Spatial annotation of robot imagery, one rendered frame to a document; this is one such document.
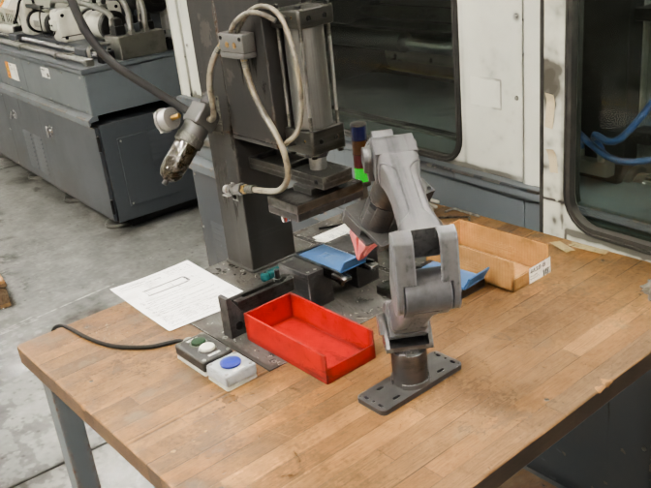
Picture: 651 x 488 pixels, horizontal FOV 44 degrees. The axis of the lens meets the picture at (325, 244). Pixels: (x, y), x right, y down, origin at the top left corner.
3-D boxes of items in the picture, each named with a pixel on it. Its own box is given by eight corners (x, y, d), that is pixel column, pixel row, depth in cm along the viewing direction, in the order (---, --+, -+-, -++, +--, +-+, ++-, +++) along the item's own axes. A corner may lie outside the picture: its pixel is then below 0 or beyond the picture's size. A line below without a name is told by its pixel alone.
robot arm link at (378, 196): (363, 184, 139) (375, 154, 134) (394, 187, 140) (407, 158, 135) (370, 213, 134) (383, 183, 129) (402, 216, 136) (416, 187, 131)
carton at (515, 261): (513, 296, 171) (513, 262, 168) (426, 265, 189) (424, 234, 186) (550, 275, 178) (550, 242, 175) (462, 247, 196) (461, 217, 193)
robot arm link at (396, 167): (360, 130, 128) (397, 262, 106) (417, 123, 129) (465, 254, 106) (363, 191, 137) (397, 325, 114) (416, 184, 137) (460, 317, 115)
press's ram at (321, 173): (303, 236, 164) (285, 91, 152) (231, 209, 183) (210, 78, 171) (368, 209, 174) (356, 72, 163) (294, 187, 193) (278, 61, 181)
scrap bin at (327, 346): (327, 384, 146) (324, 356, 143) (247, 339, 164) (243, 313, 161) (376, 357, 152) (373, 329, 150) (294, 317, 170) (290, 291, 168)
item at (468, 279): (470, 291, 168) (470, 279, 167) (413, 273, 179) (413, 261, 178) (490, 279, 173) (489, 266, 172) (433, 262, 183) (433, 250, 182)
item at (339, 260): (345, 275, 167) (344, 261, 166) (298, 256, 178) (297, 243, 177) (370, 263, 171) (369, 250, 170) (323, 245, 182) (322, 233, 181)
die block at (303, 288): (311, 311, 172) (307, 279, 169) (283, 297, 179) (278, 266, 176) (380, 278, 183) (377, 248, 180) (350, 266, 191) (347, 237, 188)
